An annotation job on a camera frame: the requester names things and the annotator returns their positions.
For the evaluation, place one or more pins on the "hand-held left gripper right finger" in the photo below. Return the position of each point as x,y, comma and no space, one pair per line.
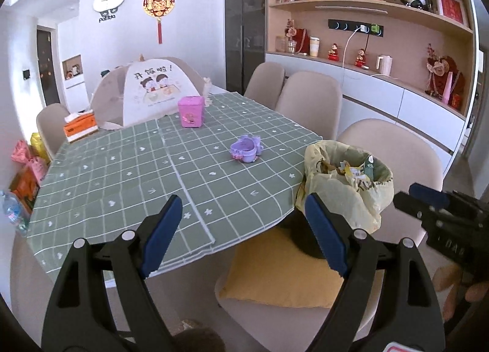
324,237

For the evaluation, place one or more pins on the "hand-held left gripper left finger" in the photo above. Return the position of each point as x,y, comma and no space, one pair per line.
164,237

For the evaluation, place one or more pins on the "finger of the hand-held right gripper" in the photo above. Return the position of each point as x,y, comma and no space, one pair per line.
412,207
431,197

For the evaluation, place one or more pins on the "yellow wrapper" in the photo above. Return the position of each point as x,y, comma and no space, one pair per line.
352,173

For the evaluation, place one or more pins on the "person's right hand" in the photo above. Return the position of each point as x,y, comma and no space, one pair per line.
450,283

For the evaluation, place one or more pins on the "yellow seat cushion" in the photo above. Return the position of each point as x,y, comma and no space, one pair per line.
275,279

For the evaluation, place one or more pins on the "green checked tablecloth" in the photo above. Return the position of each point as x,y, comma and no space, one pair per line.
133,176

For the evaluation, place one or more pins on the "small red box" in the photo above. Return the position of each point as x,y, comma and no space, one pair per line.
457,101

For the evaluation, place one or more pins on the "brown fuzzy slipper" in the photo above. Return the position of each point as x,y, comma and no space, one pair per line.
198,338

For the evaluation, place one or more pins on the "pink cone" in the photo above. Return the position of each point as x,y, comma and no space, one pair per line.
449,90

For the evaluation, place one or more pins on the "white sideboard cabinet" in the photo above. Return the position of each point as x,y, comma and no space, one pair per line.
374,99

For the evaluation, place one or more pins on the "pink plastic container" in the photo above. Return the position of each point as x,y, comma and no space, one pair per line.
191,113

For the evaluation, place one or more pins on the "red flower arrangement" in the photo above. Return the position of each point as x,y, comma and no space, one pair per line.
439,69

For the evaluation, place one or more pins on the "orange tissue box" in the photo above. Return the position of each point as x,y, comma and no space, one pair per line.
80,128

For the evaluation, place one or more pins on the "white electric kettle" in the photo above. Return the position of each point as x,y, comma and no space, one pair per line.
385,66

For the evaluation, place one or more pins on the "white cartoon food cover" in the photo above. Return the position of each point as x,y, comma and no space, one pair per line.
152,92

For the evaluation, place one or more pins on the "orange plastic bag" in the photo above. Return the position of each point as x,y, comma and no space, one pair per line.
26,187

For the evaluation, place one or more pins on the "plastic water bottle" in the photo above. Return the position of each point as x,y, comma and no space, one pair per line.
13,212

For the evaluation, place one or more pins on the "yellow plastic bag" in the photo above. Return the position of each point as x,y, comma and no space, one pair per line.
39,145

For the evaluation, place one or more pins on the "pink plastic bag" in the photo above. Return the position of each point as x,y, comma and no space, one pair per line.
28,161

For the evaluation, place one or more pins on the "small red figurine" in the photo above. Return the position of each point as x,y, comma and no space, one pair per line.
361,58
334,53

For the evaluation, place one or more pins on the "green charger plug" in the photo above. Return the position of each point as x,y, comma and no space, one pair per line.
373,28

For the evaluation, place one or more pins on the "yellow white cup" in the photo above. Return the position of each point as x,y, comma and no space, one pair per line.
314,47

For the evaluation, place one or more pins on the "red framed picture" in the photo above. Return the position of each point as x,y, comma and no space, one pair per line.
451,7

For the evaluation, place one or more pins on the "black power strip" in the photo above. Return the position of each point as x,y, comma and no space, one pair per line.
340,26

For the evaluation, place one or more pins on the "red bag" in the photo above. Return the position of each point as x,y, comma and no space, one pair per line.
303,42

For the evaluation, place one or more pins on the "small glass jar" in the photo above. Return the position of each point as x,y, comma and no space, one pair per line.
281,44

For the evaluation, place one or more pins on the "flower vase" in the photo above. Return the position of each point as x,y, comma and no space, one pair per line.
291,40

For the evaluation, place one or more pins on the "dark door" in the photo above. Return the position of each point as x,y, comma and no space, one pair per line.
47,65

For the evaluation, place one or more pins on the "dark glass cabinet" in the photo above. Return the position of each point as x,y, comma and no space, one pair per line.
244,23

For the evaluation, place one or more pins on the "wooden wall shelf unit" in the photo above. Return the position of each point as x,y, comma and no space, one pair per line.
405,42

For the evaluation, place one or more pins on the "white wall niche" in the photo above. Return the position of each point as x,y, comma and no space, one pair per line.
72,68

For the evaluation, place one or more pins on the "black wall switch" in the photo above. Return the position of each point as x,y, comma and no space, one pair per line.
26,74

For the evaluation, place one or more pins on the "red round wall ornament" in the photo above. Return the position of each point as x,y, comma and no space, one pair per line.
158,4

